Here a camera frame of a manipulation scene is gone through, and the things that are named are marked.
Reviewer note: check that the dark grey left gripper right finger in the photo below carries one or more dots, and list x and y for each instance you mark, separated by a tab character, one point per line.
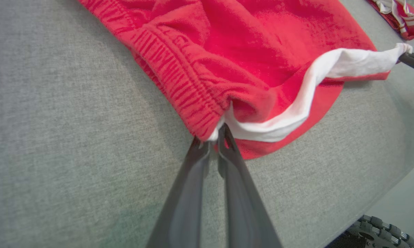
244	206

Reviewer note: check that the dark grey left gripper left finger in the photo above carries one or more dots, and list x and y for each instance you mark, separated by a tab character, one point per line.
186	206

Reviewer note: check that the red white Bulls jersey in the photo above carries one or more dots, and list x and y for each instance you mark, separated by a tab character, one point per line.
413	29

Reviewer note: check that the red shorts with white stripe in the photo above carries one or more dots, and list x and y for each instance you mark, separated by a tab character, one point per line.
244	44

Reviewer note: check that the black roller robot wheel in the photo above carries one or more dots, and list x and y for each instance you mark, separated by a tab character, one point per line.
369	236

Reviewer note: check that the grey fabric sofa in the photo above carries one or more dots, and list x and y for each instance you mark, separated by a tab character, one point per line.
72	137

